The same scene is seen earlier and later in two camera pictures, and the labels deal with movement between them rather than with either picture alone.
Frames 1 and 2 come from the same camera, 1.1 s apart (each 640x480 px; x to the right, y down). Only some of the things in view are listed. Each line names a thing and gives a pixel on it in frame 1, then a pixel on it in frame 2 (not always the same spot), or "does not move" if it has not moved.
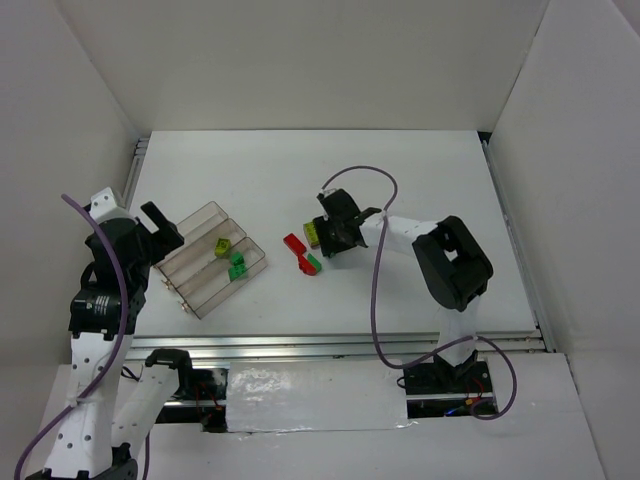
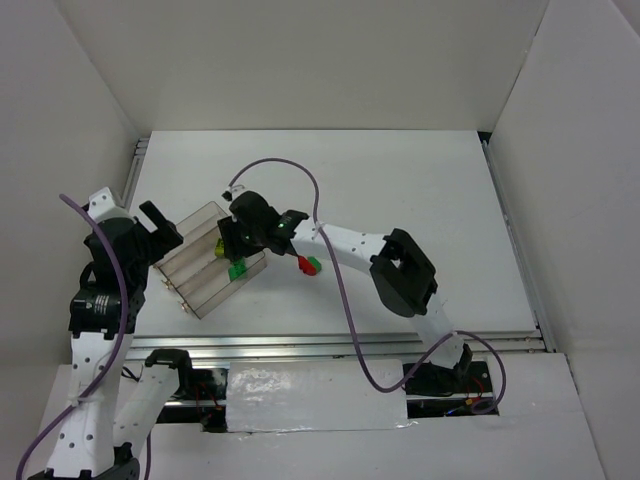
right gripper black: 334,228 -> 232,245
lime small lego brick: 222,247 does not move
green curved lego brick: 316,264 does not move
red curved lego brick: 306,267 does not move
